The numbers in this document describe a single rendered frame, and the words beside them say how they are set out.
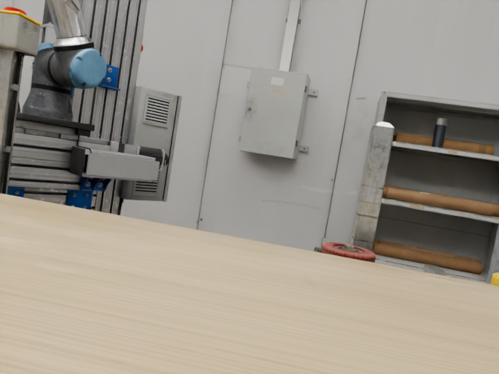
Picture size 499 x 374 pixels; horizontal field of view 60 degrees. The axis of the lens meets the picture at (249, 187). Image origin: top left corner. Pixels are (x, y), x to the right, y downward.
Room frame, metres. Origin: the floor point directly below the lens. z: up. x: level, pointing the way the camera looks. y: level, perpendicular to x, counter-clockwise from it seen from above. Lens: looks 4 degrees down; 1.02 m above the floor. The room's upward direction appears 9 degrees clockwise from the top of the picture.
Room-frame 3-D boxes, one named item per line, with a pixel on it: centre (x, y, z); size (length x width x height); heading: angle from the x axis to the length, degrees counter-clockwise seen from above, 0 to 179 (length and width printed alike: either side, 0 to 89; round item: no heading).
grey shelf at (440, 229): (2.81, -1.20, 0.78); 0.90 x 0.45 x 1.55; 77
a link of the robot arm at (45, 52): (1.41, 0.68, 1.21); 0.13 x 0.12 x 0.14; 57
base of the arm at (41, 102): (1.42, 0.69, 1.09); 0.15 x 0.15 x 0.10
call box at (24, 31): (0.87, 0.51, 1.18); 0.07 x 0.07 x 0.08; 83
